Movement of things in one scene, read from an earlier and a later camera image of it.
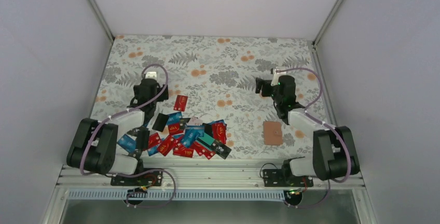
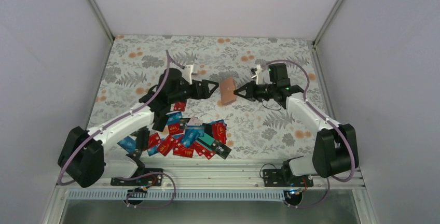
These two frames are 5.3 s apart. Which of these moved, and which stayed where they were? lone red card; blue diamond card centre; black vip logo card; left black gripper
Moved: left black gripper
Stayed: blue diamond card centre; black vip logo card; lone red card
